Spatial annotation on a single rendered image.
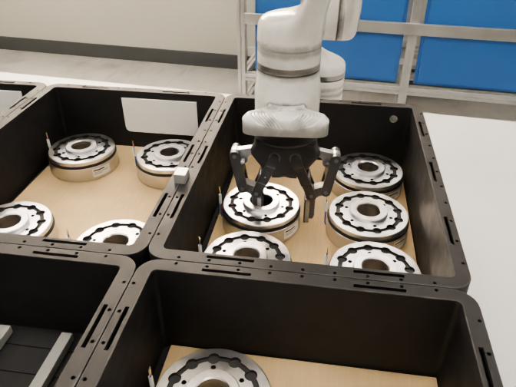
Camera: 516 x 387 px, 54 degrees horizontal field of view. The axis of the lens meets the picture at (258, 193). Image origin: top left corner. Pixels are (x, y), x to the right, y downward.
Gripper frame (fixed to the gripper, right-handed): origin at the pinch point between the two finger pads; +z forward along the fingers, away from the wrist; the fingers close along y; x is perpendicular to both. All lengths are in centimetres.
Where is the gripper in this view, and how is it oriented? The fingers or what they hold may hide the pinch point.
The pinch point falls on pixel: (282, 209)
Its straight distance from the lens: 66.4
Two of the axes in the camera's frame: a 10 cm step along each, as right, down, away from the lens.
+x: -0.8, 5.5, -8.3
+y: -10.0, -0.5, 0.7
